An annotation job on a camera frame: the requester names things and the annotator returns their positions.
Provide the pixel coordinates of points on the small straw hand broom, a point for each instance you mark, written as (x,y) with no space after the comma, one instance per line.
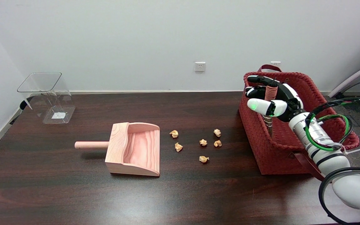
(271,92)

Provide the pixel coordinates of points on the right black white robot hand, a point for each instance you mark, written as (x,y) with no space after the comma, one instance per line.
(287,97)

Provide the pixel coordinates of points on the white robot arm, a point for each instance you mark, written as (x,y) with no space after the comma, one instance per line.
(333,159)

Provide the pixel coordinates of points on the grey office chair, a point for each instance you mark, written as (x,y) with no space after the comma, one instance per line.
(355,75)

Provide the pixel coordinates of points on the crumpled yellow paper ball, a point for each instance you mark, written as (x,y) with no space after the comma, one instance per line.
(217,132)
(203,142)
(174,133)
(178,147)
(204,159)
(217,143)

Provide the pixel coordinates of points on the white wall socket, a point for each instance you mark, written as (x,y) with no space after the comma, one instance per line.
(276,63)
(200,66)

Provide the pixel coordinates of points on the wooden dustpan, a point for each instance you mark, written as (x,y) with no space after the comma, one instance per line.
(136,150)

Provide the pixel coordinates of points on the clear plastic bin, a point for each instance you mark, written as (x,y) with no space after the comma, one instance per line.
(50,103)

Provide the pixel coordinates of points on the red woven basket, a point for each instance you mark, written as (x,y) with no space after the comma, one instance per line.
(270,147)

